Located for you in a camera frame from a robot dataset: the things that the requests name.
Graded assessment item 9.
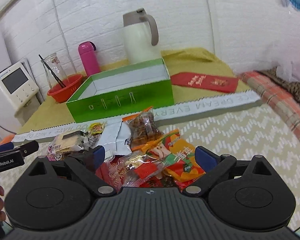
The cracker packet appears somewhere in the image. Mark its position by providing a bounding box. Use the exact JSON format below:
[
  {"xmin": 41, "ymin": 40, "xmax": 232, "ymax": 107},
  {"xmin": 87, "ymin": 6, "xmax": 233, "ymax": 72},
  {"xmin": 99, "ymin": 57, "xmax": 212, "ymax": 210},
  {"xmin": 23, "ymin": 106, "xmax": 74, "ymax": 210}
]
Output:
[{"xmin": 52, "ymin": 129, "xmax": 89, "ymax": 154}]

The white foil snack packet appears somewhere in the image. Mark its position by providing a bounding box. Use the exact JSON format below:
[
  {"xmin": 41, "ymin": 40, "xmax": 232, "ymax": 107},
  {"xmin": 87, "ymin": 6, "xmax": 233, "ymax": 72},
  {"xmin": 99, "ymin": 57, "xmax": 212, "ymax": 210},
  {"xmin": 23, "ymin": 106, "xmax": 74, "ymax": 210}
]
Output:
[{"xmin": 98, "ymin": 121, "xmax": 132, "ymax": 156}]

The brown snack orange-edged packet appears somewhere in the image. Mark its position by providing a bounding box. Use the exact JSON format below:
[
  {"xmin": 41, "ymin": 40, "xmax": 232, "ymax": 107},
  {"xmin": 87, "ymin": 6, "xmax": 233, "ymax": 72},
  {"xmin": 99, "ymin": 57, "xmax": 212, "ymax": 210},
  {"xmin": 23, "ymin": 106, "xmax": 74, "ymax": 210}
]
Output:
[{"xmin": 122, "ymin": 106, "xmax": 163, "ymax": 151}]

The red sausage packet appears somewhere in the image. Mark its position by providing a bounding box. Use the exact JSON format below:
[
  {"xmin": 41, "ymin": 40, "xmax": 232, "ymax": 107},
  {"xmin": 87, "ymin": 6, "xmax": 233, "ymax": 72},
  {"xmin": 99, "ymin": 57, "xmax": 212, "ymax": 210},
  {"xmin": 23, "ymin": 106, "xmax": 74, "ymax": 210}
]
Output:
[{"xmin": 95, "ymin": 157, "xmax": 122, "ymax": 192}]

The pink snack packet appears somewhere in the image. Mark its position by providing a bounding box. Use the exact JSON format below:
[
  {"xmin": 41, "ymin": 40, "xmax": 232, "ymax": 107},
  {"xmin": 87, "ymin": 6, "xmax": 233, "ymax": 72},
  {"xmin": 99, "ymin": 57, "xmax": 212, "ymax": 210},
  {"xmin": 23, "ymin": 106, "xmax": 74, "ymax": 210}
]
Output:
[{"xmin": 46, "ymin": 142, "xmax": 64, "ymax": 161}]

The yellow round snack packet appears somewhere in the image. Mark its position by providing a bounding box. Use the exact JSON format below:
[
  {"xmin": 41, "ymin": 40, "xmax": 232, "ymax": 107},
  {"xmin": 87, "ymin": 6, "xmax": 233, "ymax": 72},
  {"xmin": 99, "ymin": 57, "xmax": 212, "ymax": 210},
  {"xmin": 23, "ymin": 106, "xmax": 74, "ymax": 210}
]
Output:
[{"xmin": 88, "ymin": 122, "xmax": 107, "ymax": 135}]

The orange snack packet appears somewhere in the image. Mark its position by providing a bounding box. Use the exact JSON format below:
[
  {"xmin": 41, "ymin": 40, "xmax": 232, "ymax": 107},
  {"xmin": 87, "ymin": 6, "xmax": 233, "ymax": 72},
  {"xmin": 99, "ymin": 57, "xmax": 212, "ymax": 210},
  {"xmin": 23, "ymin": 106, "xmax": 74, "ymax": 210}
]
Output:
[{"xmin": 141, "ymin": 129, "xmax": 205, "ymax": 183}]

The clear red snack packet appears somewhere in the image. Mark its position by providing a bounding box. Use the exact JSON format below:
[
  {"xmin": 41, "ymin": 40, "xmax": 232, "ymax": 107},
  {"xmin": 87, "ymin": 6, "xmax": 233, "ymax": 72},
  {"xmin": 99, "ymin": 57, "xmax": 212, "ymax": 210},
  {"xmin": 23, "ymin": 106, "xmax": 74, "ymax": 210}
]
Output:
[{"xmin": 116, "ymin": 151, "xmax": 167, "ymax": 187}]

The white appliance with screen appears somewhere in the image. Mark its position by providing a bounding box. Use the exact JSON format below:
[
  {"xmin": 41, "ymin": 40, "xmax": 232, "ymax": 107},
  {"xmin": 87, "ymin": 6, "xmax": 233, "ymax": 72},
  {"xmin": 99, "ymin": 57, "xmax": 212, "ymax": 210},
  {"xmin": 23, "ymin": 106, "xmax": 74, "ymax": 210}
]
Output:
[{"xmin": 0, "ymin": 61, "xmax": 40, "ymax": 138}]

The red plastic basket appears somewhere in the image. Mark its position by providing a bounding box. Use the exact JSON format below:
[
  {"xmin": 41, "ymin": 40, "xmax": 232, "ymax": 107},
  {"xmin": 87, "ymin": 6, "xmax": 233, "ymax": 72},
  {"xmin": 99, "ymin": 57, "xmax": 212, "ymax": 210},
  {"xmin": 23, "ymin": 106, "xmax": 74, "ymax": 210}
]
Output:
[{"xmin": 47, "ymin": 74, "xmax": 83, "ymax": 103}]

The clear glass carafe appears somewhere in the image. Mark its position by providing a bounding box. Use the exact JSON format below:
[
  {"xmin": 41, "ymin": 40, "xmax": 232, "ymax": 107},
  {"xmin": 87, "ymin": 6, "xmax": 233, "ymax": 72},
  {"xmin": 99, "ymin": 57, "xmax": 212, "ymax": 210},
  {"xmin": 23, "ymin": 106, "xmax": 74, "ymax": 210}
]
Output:
[{"xmin": 40, "ymin": 53, "xmax": 68, "ymax": 88}]

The red envelope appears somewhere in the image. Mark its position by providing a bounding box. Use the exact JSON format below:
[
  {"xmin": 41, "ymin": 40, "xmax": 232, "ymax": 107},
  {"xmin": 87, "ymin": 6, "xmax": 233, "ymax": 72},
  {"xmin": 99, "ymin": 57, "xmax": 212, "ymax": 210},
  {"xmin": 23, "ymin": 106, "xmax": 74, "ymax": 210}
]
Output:
[{"xmin": 171, "ymin": 72, "xmax": 239, "ymax": 93}]

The plaid bed cover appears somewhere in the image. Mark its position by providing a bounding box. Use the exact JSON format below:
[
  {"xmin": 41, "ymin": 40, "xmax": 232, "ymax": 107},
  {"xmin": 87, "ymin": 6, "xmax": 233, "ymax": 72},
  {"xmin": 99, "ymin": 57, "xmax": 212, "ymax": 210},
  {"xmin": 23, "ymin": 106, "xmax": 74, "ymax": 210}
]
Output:
[{"xmin": 239, "ymin": 67, "xmax": 300, "ymax": 141}]

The green cardboard box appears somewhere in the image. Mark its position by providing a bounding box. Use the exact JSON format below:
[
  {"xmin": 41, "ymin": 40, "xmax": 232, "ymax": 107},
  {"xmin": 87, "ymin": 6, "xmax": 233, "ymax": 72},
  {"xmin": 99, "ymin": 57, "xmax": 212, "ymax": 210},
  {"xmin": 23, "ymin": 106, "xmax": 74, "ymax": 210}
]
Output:
[{"xmin": 66, "ymin": 58, "xmax": 174, "ymax": 123}]

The yellow-green tablecloth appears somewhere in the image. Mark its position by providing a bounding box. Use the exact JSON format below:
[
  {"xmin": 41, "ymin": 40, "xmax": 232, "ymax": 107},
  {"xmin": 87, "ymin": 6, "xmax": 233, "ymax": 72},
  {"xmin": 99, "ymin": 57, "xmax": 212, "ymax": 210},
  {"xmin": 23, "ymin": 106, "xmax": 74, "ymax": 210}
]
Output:
[{"xmin": 16, "ymin": 47, "xmax": 251, "ymax": 134}]

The pink thermos bottle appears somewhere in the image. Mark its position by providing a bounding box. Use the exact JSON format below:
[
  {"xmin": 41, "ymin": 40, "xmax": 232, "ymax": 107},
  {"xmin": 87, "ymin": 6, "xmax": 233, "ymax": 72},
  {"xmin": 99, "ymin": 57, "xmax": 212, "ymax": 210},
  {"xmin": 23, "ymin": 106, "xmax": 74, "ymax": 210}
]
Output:
[{"xmin": 78, "ymin": 41, "xmax": 101, "ymax": 77}]

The clear plastic bag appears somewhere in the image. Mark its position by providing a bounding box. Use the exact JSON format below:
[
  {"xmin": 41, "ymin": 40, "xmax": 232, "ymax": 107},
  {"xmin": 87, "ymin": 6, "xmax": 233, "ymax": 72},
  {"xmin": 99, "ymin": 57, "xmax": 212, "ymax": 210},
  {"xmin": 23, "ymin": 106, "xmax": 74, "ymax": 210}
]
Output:
[{"xmin": 273, "ymin": 56, "xmax": 300, "ymax": 82}]

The white thermal carafe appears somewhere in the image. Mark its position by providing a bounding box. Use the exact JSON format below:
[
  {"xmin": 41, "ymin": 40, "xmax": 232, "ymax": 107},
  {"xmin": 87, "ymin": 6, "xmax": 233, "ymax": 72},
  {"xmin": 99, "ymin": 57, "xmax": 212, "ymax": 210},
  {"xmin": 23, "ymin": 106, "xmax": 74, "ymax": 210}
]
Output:
[{"xmin": 123, "ymin": 8, "xmax": 161, "ymax": 64}]

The white wall pipe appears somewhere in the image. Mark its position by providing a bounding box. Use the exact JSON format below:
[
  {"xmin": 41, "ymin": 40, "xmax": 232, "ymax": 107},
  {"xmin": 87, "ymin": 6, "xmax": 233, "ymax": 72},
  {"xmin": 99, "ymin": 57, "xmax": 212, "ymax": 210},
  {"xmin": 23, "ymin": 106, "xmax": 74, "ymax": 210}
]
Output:
[{"xmin": 206, "ymin": 0, "xmax": 222, "ymax": 59}]

